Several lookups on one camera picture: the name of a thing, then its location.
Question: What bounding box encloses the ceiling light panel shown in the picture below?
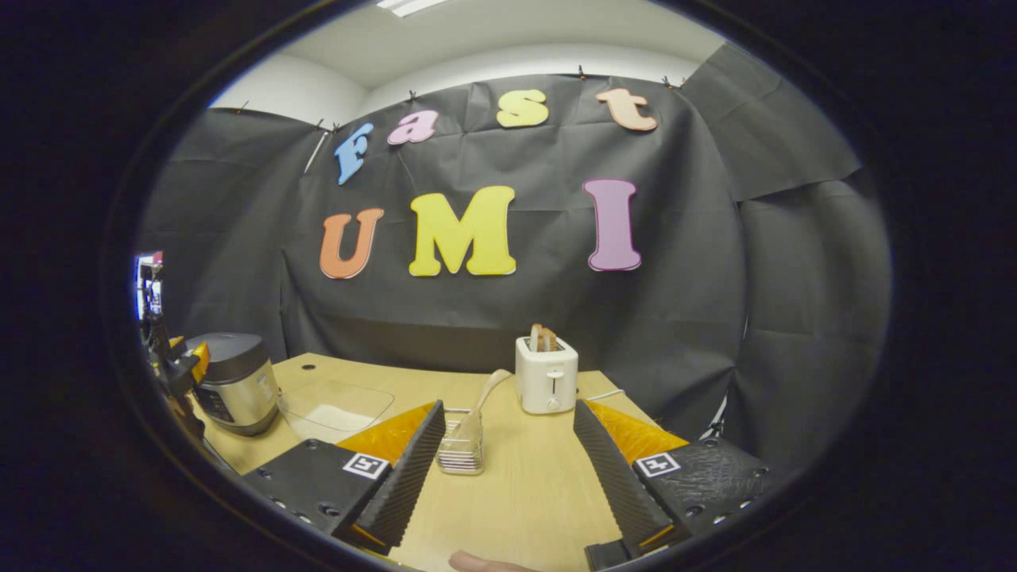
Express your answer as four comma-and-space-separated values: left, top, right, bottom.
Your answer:
377, 0, 450, 18

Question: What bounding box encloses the clear plastic rice container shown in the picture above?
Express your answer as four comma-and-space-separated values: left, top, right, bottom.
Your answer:
278, 378, 396, 444

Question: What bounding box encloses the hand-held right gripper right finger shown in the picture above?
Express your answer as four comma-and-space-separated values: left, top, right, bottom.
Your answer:
572, 400, 773, 558

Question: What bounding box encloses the wooden spoon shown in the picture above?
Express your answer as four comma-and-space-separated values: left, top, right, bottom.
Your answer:
453, 369, 513, 446

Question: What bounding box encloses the white toaster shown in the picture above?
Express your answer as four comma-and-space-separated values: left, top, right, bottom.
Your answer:
515, 335, 579, 415

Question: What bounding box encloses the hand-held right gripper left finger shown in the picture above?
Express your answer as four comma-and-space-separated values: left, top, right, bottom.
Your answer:
242, 400, 447, 555

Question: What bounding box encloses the wire chopstick holder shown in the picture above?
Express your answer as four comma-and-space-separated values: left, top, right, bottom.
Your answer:
436, 408, 485, 476

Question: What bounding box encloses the computer monitor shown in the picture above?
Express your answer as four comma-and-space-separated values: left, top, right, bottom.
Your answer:
135, 252, 164, 319

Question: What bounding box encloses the silver black rice cooker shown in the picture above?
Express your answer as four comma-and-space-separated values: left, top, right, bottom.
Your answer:
187, 332, 280, 437

